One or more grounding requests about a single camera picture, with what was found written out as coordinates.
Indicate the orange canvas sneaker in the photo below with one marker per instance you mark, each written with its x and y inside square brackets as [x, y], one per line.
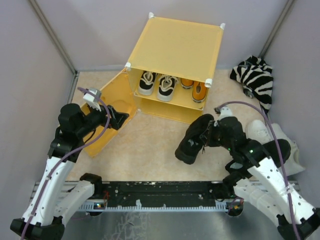
[186, 83]
[199, 92]

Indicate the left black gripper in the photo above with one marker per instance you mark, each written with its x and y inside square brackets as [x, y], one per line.
[117, 118]

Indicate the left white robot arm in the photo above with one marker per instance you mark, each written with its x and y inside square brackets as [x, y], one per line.
[46, 217]

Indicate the black white canvas sneaker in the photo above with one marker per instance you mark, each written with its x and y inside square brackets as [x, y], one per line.
[147, 83]

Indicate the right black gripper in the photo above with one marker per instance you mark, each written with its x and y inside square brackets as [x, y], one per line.
[205, 136]

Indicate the yellow plastic shoe cabinet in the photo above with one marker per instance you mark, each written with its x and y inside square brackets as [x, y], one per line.
[176, 48]

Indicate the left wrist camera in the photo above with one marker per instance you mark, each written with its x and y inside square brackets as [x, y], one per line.
[89, 98]

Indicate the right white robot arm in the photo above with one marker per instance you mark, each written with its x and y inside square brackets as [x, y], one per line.
[259, 181]

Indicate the zebra striped cloth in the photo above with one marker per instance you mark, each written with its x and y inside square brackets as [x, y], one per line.
[255, 77]

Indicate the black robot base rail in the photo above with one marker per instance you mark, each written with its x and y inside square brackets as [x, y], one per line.
[160, 196]

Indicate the black chunky sneaker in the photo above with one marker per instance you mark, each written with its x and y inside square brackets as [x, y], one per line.
[277, 152]
[191, 144]

